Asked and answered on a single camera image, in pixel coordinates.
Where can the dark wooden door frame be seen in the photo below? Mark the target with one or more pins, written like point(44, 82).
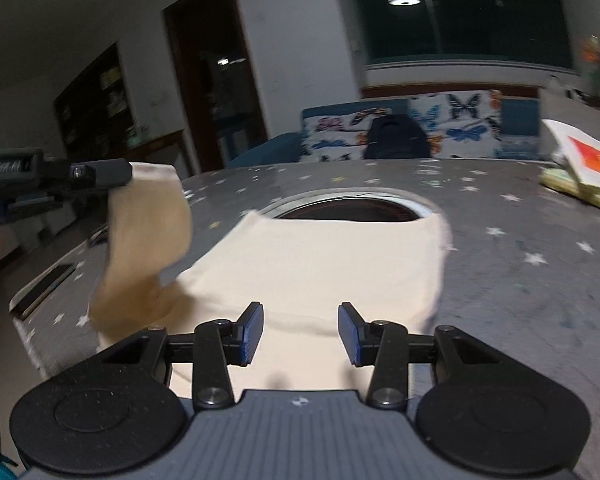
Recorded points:
point(180, 85)

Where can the black backpack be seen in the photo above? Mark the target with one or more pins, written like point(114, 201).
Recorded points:
point(395, 137)

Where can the cream cloth garment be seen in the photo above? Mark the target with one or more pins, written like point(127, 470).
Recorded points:
point(310, 270)

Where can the butterfly-print blanket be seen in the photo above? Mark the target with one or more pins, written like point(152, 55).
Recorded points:
point(455, 130)

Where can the colourful pinwheel toy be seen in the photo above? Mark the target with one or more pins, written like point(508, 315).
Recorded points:
point(592, 62)

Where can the yellow patterned cloth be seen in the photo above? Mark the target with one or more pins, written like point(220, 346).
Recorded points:
point(560, 180)

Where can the blue sofa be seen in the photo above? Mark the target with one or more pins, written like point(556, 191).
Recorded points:
point(520, 120)

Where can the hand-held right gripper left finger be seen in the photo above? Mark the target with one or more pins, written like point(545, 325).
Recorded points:
point(252, 334)

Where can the round black induction cooktop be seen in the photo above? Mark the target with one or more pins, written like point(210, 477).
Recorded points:
point(350, 211)

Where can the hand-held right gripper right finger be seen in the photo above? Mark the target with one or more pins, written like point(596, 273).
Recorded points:
point(350, 336)

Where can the grey pillow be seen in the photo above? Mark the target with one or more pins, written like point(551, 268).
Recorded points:
point(575, 105)

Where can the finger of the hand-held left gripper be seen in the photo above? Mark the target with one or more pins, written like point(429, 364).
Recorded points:
point(105, 174)

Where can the dark wooden shelf cabinet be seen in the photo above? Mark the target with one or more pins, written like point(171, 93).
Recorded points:
point(100, 105)

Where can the grey star-print tablecloth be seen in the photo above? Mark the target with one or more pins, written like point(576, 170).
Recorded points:
point(505, 285)

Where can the green-framed window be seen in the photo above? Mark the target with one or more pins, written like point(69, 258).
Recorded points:
point(460, 15)

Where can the wooden console table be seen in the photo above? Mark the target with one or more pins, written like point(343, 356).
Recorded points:
point(160, 152)

